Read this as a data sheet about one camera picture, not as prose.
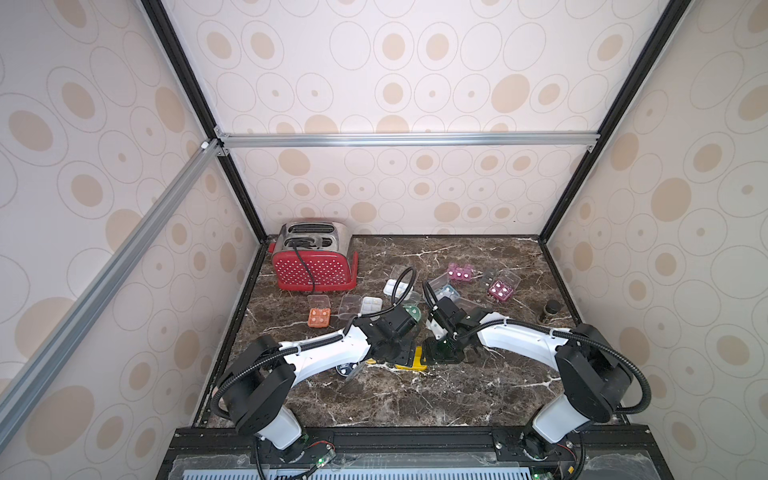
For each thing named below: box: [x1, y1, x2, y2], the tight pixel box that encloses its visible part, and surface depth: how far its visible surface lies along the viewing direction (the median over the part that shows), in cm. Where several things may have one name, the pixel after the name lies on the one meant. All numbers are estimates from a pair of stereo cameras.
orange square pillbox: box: [307, 294, 331, 328], surface depth 99 cm
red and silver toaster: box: [268, 220, 359, 292], surface depth 97 cm
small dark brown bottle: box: [543, 300, 561, 316], surface depth 91 cm
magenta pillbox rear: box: [447, 262, 475, 283], surface depth 111 cm
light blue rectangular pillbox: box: [428, 272, 460, 301], surface depth 105 cm
